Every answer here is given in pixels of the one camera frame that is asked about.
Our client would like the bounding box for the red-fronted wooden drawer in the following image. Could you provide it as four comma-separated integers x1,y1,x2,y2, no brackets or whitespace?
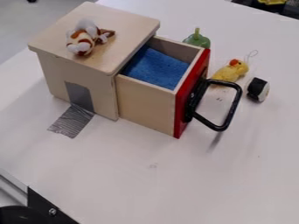
113,35,245,139

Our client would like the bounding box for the grey tape strip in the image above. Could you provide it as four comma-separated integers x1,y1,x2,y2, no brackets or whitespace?
46,80,96,139

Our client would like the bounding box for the wooden cabinet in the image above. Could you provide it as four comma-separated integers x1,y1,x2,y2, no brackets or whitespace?
26,1,162,122

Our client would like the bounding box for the black and white toy sushi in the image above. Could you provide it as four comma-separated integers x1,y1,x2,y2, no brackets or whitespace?
245,76,271,103

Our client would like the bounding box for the green toy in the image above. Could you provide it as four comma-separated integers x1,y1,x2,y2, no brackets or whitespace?
182,27,213,49

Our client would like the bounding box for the yellow plush chick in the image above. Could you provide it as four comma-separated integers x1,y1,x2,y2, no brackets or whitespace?
210,49,260,83

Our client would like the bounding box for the blue cloth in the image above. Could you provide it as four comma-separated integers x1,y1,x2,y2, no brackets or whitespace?
121,46,191,91

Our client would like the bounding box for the brown and white plush animal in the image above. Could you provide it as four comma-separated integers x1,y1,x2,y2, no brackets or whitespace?
64,18,117,57

